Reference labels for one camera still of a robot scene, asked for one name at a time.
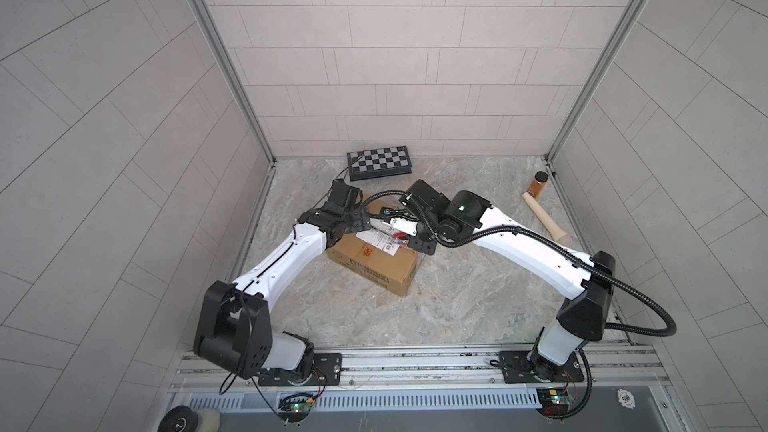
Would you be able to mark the aluminium mounting rail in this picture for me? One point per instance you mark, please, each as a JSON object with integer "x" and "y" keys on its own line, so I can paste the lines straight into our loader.
{"x": 447, "y": 367}

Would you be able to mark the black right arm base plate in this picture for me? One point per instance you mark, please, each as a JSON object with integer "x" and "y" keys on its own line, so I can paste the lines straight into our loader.
{"x": 517, "y": 367}

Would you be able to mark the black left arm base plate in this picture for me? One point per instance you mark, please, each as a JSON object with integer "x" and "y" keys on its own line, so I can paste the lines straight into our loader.
{"x": 317, "y": 369}

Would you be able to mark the brown cardboard express box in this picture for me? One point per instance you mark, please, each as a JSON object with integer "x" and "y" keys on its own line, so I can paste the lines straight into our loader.
{"x": 380, "y": 255}

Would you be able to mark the wooden rolling pin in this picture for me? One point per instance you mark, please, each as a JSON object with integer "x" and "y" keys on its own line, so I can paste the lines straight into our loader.
{"x": 559, "y": 235}

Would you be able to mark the black white chessboard case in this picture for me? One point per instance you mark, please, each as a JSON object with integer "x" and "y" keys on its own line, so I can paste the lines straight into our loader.
{"x": 378, "y": 163}

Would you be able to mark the white round sticker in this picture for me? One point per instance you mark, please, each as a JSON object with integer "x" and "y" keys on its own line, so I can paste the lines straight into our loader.
{"x": 626, "y": 399}

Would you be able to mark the left green circuit board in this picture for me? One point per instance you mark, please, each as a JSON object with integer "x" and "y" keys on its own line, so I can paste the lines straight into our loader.
{"x": 299, "y": 403}

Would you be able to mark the black wheel roller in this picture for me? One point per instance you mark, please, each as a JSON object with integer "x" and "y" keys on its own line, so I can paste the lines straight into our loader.
{"x": 179, "y": 419}

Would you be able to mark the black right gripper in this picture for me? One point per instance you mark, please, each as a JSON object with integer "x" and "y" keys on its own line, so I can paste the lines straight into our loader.
{"x": 419, "y": 246}

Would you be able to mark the green circuit board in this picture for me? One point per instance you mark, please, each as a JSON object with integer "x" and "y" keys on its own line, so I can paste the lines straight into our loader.
{"x": 299, "y": 403}
{"x": 554, "y": 402}

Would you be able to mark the right green circuit board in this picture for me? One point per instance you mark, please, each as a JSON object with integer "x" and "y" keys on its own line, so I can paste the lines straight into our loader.
{"x": 554, "y": 402}

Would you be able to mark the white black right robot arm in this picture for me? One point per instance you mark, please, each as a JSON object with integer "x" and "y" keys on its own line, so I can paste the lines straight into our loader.
{"x": 583, "y": 315}

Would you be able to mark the brown spice jar black lid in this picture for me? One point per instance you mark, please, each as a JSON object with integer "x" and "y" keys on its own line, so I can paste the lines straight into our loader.
{"x": 537, "y": 184}

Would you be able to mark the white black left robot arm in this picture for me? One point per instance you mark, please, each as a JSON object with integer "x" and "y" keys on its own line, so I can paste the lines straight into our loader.
{"x": 234, "y": 330}

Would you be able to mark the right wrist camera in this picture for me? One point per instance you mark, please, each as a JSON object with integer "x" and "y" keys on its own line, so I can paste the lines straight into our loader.
{"x": 405, "y": 226}

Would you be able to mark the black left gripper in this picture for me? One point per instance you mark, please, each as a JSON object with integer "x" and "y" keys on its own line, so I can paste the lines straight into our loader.
{"x": 358, "y": 225}

